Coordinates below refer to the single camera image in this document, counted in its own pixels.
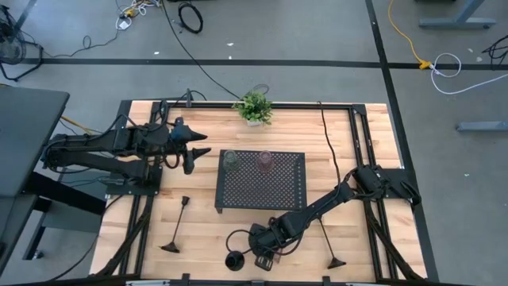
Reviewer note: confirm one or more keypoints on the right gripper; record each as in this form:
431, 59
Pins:
262, 242

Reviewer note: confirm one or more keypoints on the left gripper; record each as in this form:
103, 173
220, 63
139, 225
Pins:
180, 133

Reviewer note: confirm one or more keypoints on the black round base piece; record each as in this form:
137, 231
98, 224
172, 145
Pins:
234, 262

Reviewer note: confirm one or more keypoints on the green glass candle holder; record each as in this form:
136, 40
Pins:
231, 161

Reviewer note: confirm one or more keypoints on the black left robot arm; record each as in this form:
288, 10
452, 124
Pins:
79, 143

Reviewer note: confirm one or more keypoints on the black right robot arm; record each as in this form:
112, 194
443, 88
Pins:
317, 206

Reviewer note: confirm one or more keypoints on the green plant in white pot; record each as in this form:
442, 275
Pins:
254, 107

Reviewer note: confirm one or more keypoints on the black perforated metal shelf riser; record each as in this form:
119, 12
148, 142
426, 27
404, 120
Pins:
262, 186

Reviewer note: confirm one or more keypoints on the black desk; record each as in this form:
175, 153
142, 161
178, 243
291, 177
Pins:
28, 131

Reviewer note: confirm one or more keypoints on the grey desk foot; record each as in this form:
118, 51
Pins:
482, 126

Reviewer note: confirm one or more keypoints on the grey desk leg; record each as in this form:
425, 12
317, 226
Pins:
456, 22

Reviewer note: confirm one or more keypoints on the black aluminium table frame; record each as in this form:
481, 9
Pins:
297, 106

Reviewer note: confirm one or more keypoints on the dark desk base frame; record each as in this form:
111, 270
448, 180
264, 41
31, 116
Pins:
67, 194

